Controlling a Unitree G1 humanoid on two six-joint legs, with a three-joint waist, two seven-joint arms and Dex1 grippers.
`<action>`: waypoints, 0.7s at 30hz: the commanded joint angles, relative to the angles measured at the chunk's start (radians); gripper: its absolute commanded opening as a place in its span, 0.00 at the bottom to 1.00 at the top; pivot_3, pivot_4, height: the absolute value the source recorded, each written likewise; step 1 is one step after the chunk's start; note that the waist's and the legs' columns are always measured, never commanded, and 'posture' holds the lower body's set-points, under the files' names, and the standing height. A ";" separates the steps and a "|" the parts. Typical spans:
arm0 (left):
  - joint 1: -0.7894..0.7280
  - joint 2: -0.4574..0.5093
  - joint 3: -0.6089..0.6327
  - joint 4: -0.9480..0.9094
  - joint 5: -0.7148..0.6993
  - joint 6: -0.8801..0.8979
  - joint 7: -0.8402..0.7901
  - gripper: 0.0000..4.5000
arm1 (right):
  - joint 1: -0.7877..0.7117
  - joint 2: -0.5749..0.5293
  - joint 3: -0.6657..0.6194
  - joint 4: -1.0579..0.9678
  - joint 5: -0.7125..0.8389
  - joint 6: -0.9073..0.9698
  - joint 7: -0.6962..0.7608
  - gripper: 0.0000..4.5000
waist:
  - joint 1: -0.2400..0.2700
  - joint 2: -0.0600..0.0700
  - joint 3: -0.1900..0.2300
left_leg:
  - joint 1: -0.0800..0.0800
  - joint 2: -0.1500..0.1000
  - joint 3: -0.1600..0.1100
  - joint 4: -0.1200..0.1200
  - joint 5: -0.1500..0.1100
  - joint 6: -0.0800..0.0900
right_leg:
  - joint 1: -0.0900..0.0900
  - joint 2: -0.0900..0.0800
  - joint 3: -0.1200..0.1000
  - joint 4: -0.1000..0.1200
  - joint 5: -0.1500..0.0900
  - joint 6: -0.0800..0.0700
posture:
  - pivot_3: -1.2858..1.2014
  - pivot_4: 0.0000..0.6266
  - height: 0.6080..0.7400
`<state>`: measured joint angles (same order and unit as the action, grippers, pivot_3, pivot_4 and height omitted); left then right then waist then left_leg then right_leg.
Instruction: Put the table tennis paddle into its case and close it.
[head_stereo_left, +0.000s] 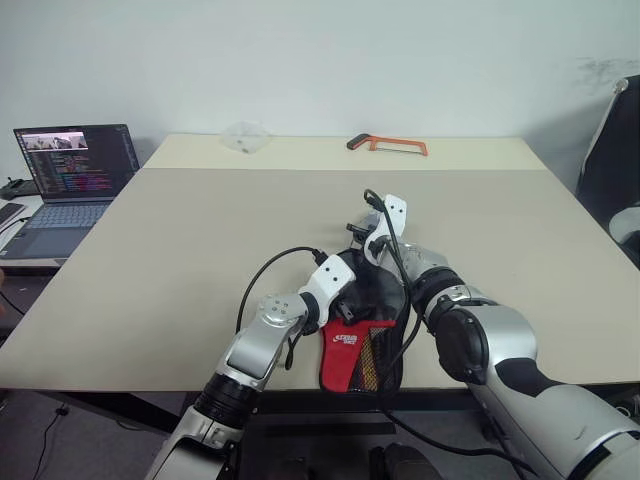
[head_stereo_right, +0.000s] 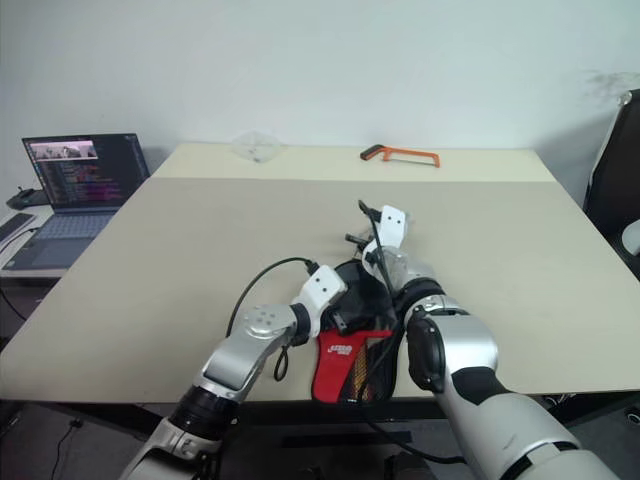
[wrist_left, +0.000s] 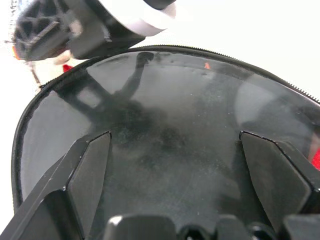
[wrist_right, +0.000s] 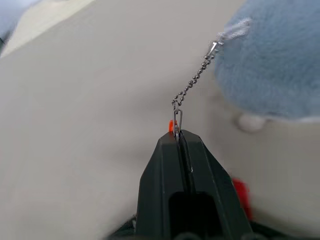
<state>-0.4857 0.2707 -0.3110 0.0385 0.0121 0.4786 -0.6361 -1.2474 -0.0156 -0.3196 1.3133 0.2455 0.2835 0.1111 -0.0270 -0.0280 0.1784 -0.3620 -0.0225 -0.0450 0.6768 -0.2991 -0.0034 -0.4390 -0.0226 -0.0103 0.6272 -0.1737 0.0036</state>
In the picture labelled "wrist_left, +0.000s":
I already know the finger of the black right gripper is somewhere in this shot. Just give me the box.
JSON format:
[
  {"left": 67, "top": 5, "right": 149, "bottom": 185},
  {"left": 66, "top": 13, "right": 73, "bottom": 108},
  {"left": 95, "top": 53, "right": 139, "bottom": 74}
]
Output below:
[
  {"left": 21, "top": 21, "right": 76, "bottom": 62},
  {"left": 13, "top": 0, "right": 66, "bottom": 51}
]

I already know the black paddle case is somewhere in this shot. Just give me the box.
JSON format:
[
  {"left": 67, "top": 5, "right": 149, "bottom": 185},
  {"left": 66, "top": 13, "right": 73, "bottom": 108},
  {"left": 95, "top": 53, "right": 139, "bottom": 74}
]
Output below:
[{"left": 11, "top": 44, "right": 320, "bottom": 240}]

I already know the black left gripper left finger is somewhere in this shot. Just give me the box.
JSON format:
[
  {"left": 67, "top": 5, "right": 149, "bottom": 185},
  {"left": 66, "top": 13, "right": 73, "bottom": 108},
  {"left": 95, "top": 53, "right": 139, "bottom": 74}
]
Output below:
[{"left": 0, "top": 129, "right": 112, "bottom": 240}]

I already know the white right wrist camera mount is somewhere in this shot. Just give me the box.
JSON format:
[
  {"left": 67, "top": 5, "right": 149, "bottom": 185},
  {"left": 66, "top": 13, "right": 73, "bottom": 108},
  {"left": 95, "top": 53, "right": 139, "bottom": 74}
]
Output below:
[{"left": 98, "top": 0, "right": 177, "bottom": 38}]

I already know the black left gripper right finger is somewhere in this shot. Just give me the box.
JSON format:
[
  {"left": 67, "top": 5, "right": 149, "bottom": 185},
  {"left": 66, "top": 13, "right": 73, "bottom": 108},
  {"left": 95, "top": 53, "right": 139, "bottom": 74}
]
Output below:
[{"left": 238, "top": 130, "right": 320, "bottom": 231}]

